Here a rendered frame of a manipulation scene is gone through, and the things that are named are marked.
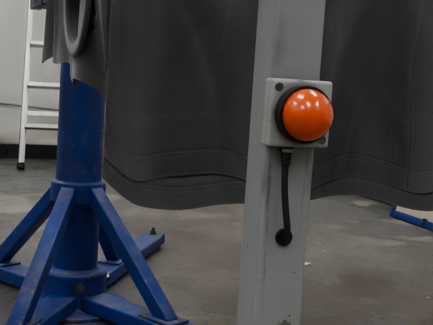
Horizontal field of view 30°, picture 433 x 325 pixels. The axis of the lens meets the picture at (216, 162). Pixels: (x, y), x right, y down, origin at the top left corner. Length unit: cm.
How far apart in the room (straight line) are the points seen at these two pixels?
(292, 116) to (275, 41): 6
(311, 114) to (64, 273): 171
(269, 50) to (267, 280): 17
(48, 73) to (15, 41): 29
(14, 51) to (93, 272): 339
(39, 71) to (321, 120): 498
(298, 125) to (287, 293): 14
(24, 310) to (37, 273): 10
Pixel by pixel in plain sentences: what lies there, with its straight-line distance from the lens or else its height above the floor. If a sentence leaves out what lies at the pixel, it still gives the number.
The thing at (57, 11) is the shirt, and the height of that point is 75.
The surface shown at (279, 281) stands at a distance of 63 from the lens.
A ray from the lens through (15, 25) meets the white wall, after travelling 550.
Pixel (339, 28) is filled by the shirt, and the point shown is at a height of 73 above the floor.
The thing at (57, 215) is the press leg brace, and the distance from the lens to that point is 212.
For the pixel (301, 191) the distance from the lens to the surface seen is 62.
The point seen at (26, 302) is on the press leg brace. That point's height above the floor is 10.
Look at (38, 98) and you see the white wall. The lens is 552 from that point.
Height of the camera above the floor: 68
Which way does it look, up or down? 6 degrees down
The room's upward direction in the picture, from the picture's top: 4 degrees clockwise
